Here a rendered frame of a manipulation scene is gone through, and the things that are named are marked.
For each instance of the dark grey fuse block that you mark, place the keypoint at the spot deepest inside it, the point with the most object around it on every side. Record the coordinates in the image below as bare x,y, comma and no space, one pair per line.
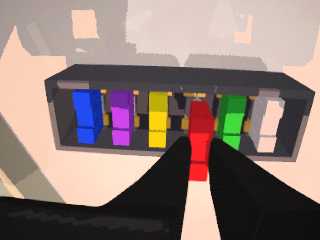
102,108

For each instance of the yellow fuse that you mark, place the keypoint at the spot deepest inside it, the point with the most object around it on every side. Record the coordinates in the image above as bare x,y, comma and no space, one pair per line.
157,115

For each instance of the beige shallow tray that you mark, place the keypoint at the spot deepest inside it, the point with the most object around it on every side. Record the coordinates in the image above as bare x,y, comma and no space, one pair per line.
19,176

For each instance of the green fuse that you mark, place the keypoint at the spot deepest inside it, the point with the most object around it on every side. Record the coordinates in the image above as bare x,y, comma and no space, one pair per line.
229,126

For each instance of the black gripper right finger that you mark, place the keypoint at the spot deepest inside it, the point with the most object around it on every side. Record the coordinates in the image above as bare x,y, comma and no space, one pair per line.
250,204

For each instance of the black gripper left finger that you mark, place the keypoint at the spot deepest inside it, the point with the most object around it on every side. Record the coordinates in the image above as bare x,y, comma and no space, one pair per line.
153,208

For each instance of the red fuse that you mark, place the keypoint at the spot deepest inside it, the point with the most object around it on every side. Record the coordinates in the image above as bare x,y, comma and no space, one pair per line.
200,132

